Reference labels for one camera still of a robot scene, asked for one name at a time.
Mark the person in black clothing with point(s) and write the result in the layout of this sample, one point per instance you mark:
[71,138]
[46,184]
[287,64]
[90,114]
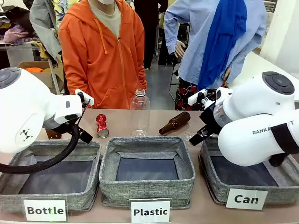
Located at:
[151,23]

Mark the grey hanging jacket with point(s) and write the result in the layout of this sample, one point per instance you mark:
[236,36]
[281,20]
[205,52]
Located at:
[43,25]

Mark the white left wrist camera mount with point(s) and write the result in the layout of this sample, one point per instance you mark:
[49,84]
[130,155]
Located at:
[85,96]

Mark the large clear plastic bottle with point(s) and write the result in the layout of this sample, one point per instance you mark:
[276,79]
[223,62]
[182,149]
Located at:
[140,109]

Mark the white Can label sign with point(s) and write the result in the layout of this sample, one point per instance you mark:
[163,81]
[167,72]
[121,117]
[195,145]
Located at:
[246,199]

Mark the crushed red can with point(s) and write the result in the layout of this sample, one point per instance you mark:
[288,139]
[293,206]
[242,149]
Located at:
[102,126]

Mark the grey fabric basket Bottle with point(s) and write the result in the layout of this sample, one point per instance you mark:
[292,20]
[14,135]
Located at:
[91,186]

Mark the light blue mannequin shirt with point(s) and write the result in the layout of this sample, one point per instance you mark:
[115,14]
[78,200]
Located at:
[196,35]

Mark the white face mask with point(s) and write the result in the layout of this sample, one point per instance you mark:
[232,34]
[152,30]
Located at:
[106,1]

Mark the white Bottle label sign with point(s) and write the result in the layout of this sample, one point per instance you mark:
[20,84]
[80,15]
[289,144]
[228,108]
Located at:
[45,210]

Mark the black folding chair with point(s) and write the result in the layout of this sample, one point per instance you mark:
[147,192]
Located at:
[175,77]

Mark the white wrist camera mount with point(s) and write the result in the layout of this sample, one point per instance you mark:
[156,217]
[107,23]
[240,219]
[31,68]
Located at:
[196,97]
[85,96]

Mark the black red floral skirt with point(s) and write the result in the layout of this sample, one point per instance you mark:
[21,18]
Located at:
[184,93]

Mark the cardboard box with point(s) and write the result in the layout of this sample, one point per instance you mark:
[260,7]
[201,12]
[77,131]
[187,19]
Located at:
[49,79]

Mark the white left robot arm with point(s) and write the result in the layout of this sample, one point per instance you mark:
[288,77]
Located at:
[28,105]

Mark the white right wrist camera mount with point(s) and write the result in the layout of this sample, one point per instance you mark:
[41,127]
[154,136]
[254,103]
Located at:
[196,97]

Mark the person in orange hoodie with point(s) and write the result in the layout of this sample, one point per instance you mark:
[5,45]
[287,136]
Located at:
[102,63]

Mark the blue scarf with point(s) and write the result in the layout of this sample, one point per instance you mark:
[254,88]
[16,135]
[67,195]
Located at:
[224,35]

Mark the grey fabric basket Can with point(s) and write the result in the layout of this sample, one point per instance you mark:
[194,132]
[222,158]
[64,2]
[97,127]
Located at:
[275,193]

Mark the pile of clothes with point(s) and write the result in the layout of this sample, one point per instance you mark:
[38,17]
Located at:
[16,32]

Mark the mannequin hand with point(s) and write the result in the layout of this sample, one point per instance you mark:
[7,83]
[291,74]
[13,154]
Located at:
[180,49]
[227,73]

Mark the grey fabric basket Plastic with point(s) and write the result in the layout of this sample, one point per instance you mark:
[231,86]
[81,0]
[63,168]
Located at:
[147,189]

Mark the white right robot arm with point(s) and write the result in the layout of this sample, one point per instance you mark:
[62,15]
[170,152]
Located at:
[252,105]

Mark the white Plastic label sign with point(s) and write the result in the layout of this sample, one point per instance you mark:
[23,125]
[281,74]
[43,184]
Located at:
[150,212]

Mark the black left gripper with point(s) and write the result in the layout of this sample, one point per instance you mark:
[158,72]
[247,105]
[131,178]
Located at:
[73,126]

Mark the yellow floral shirt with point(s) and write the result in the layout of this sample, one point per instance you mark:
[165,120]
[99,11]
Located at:
[63,9]

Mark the orange item in box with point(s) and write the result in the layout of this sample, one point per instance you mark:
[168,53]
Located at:
[33,69]

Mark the brown glass bottle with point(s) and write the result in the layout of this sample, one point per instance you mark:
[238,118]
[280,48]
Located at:
[175,122]
[53,134]

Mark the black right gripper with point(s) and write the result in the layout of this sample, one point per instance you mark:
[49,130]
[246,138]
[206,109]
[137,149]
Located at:
[211,117]

